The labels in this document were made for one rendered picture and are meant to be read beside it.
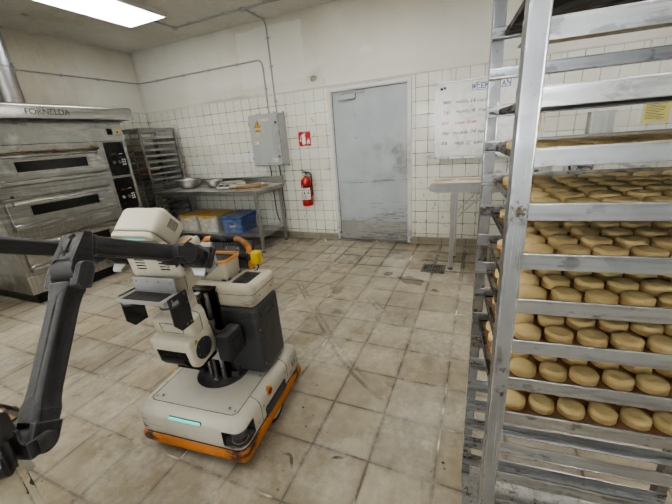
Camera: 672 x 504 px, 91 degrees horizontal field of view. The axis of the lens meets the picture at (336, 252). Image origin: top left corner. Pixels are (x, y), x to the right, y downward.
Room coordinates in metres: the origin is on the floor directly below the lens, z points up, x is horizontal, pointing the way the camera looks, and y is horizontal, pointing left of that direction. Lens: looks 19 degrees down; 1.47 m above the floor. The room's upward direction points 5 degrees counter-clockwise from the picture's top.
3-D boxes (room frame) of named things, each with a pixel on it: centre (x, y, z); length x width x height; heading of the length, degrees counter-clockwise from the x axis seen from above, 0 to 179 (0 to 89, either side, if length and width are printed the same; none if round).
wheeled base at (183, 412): (1.54, 0.68, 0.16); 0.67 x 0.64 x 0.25; 162
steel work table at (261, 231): (5.10, 1.72, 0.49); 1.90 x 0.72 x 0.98; 66
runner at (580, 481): (0.83, -0.74, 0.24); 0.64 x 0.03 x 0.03; 71
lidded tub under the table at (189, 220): (5.32, 2.22, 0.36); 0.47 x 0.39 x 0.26; 154
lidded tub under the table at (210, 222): (5.16, 1.85, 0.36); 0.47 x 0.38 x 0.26; 156
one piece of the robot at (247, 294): (1.63, 0.65, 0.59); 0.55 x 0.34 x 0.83; 72
